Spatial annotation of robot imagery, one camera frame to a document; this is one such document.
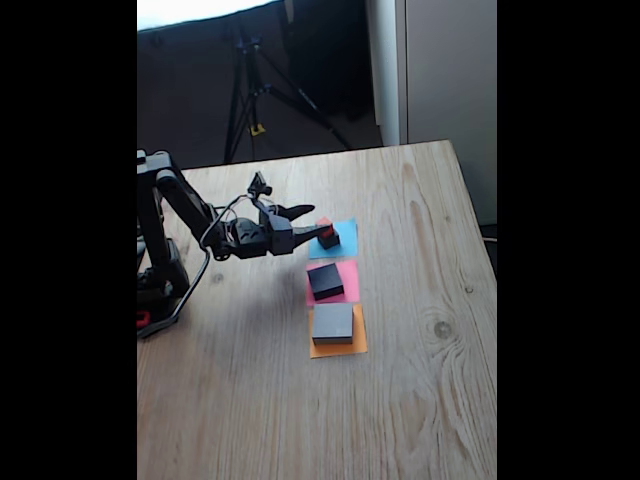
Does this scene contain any black tripod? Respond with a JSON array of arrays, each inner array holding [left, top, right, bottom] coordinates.
[[222, 22, 354, 165]]

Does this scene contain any large grey square block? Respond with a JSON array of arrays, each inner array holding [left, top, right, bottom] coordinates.
[[310, 302, 357, 347]]

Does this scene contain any white grey cabinet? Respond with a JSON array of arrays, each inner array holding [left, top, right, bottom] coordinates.
[[367, 0, 498, 226]]

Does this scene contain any orange paper sheet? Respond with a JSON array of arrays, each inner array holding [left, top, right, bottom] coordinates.
[[308, 303, 369, 360]]

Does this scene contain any bright white light panel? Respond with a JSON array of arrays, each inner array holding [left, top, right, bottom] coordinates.
[[137, 0, 281, 32]]

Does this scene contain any blue paper sheet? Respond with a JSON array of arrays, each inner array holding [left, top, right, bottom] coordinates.
[[308, 217, 360, 260]]

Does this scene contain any pink paper sheet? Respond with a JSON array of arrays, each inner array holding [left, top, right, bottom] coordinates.
[[305, 259, 362, 307]]

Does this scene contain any red black table clamp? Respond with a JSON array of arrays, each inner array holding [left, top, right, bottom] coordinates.
[[136, 305, 180, 339]]

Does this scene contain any medium black square block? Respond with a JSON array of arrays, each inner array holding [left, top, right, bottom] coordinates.
[[306, 262, 346, 302]]

